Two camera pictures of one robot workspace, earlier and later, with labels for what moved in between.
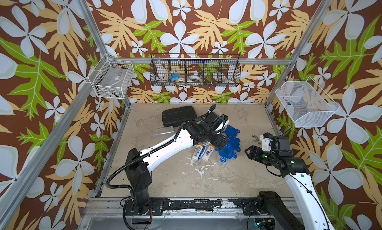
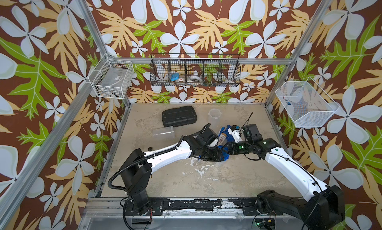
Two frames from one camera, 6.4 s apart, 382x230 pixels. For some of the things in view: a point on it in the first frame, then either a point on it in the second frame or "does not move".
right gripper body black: (264, 156) -> (239, 148)
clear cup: (163, 134) does not move
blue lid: (227, 153) does not move
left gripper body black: (215, 139) -> (210, 154)
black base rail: (241, 206) does not move
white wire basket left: (111, 79) does not move
